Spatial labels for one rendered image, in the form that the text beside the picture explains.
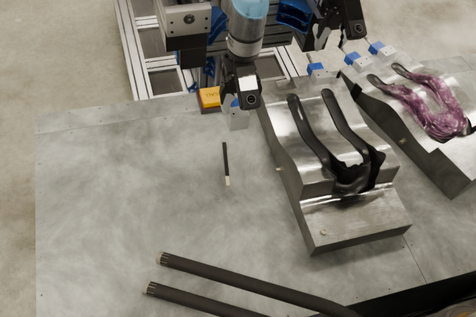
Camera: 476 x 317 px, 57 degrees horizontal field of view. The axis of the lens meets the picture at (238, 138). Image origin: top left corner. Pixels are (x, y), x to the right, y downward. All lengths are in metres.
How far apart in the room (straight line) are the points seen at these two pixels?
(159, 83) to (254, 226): 1.22
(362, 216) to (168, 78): 1.35
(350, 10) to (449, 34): 2.20
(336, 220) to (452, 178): 0.36
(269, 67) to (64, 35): 1.24
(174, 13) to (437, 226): 0.92
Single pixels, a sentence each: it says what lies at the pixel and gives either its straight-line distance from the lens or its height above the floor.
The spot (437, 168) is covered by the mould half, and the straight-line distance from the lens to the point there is 1.31.
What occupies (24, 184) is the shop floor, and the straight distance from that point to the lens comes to 2.21.
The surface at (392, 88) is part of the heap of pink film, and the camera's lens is 1.38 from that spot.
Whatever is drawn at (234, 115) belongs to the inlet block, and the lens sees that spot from 1.09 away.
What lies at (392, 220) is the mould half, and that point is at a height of 0.86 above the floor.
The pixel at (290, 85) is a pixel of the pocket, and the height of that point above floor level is 0.86.
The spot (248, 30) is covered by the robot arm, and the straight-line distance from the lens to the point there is 0.90.
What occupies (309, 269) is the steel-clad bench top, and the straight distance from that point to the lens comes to 1.10.
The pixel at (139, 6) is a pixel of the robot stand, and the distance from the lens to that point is 2.62.
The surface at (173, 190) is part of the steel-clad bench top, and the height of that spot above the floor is 0.80.
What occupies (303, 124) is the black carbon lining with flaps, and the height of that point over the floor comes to 0.88.
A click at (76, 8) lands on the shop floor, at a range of 2.99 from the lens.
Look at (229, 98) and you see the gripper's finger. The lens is 1.06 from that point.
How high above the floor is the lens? 1.81
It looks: 54 degrees down
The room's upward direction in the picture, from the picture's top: 9 degrees clockwise
